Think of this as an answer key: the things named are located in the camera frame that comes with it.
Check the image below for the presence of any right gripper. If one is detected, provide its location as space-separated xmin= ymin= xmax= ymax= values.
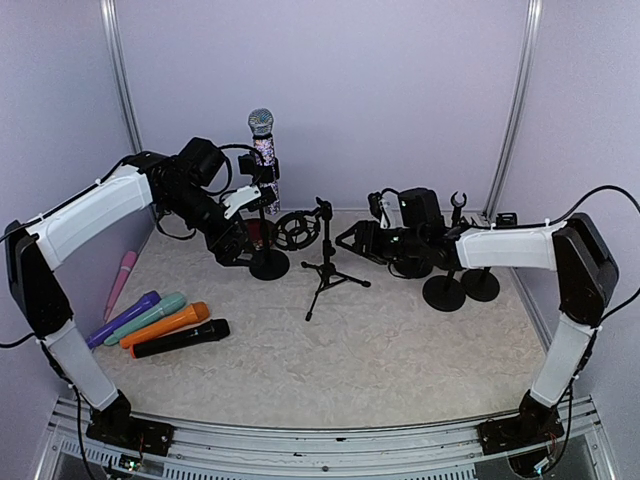
xmin=334 ymin=219 xmax=425 ymax=264

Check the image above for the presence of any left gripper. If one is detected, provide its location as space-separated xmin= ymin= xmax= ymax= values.
xmin=161 ymin=182 xmax=263 ymax=266

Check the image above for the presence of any black tripod mic stand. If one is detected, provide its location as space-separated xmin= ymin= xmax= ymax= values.
xmin=274 ymin=197 xmax=371 ymax=322

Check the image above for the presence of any black glitter mic stand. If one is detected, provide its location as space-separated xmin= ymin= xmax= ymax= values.
xmin=236 ymin=151 xmax=291 ymax=281

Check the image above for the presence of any orange microphone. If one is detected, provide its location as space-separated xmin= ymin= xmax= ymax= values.
xmin=119 ymin=302 xmax=210 ymax=349

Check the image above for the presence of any mint green microphone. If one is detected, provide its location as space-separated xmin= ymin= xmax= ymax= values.
xmin=103 ymin=292 xmax=186 ymax=346

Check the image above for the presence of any black microphone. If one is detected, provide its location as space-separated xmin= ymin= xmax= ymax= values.
xmin=129 ymin=319 xmax=231 ymax=359

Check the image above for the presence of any purple microphone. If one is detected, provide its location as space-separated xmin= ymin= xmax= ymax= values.
xmin=86 ymin=290 xmax=161 ymax=349

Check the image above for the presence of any pink microphone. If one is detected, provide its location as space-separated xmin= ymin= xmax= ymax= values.
xmin=103 ymin=251 xmax=138 ymax=323

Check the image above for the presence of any black mint mic stand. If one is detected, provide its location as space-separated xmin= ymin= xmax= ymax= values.
xmin=422 ymin=270 xmax=467 ymax=312

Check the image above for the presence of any black pink mic stand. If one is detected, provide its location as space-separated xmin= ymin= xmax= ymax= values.
xmin=450 ymin=191 xmax=468 ymax=228

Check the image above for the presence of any glitter rhinestone microphone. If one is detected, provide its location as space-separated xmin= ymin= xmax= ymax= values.
xmin=248 ymin=108 xmax=280 ymax=215

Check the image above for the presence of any black purple mic stand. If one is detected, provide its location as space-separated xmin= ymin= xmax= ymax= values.
xmin=459 ymin=212 xmax=519 ymax=302

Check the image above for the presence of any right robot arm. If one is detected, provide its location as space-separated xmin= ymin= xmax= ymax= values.
xmin=336 ymin=188 xmax=619 ymax=444

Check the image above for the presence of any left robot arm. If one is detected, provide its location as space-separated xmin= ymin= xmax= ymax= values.
xmin=3 ymin=137 xmax=251 ymax=445

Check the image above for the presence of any red floral plate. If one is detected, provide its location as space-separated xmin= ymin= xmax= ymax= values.
xmin=241 ymin=218 xmax=277 ymax=253

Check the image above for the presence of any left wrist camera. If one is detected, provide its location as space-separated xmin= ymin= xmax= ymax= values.
xmin=220 ymin=185 xmax=262 ymax=221

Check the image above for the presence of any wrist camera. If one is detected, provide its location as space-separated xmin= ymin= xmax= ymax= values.
xmin=367 ymin=192 xmax=395 ymax=230
xmin=220 ymin=185 xmax=262 ymax=221

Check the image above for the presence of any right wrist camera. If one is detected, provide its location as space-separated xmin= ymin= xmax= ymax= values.
xmin=367 ymin=192 xmax=395 ymax=230

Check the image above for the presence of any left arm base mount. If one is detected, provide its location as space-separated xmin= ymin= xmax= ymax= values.
xmin=86 ymin=418 xmax=174 ymax=457

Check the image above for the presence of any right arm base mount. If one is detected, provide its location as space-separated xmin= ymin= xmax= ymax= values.
xmin=477 ymin=415 xmax=565 ymax=455

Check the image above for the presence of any aluminium front rail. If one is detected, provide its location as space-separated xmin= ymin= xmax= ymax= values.
xmin=30 ymin=397 xmax=620 ymax=479

